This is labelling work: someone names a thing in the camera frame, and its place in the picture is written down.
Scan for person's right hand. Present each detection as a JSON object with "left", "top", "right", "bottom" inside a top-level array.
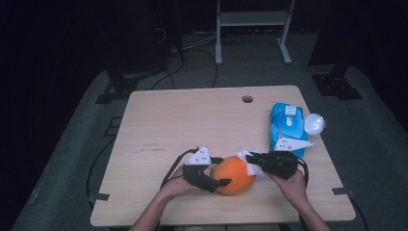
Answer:
[{"left": 266, "top": 168, "right": 309, "bottom": 211}]

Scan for orange plush toy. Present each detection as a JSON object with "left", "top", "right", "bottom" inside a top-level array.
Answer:
[{"left": 210, "top": 155, "right": 257, "bottom": 196}]

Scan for blue wet wipes pack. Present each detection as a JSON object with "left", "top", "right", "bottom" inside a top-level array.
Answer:
[{"left": 269, "top": 102, "right": 309, "bottom": 159}]

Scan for white metal stand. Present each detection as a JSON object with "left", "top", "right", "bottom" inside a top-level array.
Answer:
[{"left": 215, "top": 0, "right": 296, "bottom": 66}]

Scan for white floor cables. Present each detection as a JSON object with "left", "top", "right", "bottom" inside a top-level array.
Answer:
[{"left": 184, "top": 30, "right": 219, "bottom": 52}]

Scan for black tape strip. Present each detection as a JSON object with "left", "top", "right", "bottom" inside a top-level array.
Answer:
[
  {"left": 89, "top": 192, "right": 111, "bottom": 202},
  {"left": 331, "top": 187, "right": 355, "bottom": 196}
]

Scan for black floor cable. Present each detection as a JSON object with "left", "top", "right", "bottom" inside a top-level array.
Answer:
[
  {"left": 86, "top": 138, "right": 116, "bottom": 206},
  {"left": 150, "top": 47, "right": 219, "bottom": 90},
  {"left": 349, "top": 195, "right": 370, "bottom": 231}
]

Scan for black stand base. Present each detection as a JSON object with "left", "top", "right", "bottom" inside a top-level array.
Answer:
[
  {"left": 95, "top": 68, "right": 162, "bottom": 105},
  {"left": 309, "top": 62, "right": 364, "bottom": 100}
]

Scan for right hand-held gripper cable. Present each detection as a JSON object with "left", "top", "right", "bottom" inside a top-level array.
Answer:
[{"left": 296, "top": 157, "right": 310, "bottom": 187}]

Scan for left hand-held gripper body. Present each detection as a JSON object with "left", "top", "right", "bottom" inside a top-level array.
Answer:
[{"left": 182, "top": 145, "right": 222, "bottom": 193}]

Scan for hand-held gripper cable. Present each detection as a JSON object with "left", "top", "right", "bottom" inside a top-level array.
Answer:
[
  {"left": 296, "top": 157, "right": 310, "bottom": 187},
  {"left": 160, "top": 147, "right": 200, "bottom": 191}
]

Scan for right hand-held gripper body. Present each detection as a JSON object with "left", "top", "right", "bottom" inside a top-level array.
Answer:
[{"left": 261, "top": 137, "right": 315, "bottom": 180}]

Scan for left hand-held gripper cable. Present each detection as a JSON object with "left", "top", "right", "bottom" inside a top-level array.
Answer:
[{"left": 160, "top": 147, "right": 200, "bottom": 191}]

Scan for round clear plastic lid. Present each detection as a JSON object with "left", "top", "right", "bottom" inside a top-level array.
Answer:
[{"left": 303, "top": 113, "right": 327, "bottom": 136}]

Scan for white wet wipe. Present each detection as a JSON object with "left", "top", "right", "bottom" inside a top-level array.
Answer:
[{"left": 236, "top": 147, "right": 266, "bottom": 177}]

